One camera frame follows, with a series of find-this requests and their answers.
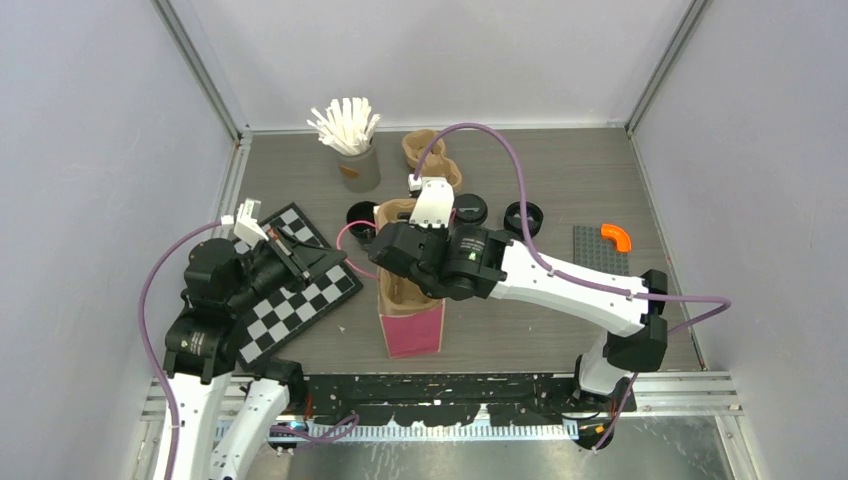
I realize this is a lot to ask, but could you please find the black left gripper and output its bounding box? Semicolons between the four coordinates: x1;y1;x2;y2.
228;223;346;311

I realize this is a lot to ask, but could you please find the black coffee lid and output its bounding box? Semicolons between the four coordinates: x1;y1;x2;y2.
453;193;488;225

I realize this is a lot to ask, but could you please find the single brown cup carrier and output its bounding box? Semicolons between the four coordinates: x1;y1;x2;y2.
370;198;445;317

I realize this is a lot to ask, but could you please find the brown cardboard cup carrier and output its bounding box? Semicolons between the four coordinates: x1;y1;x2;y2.
401;129;463;193

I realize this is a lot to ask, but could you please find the paper bag with pink handles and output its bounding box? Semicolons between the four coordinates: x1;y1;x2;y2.
336;221;445;359

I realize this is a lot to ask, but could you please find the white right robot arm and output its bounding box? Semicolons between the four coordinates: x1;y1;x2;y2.
368;222;667;411

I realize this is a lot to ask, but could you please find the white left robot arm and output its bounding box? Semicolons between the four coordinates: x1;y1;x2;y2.
153;227;346;479

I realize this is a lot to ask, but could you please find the black white chessboard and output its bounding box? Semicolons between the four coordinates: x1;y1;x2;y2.
238;202;363;371

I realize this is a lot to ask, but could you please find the stack of black cups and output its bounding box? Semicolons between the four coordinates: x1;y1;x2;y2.
346;201;377;246

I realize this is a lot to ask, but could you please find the grey straw holder cup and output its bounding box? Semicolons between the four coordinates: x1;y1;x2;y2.
335;144;381;193

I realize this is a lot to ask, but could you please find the grey lego baseplate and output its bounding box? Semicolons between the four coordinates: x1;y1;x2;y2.
573;226;630;276

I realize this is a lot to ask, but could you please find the white paper straws bundle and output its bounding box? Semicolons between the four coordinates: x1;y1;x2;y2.
306;97;381;156

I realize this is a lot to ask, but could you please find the orange small object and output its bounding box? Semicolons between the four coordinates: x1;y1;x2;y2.
600;223;632;254

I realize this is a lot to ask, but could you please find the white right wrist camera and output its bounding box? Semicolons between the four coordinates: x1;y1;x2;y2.
408;174;454;229

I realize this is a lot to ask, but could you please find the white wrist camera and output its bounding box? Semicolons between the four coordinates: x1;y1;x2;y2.
408;174;454;229
220;198;269;249

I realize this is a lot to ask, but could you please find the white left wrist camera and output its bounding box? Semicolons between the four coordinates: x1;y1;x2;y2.
220;198;269;249

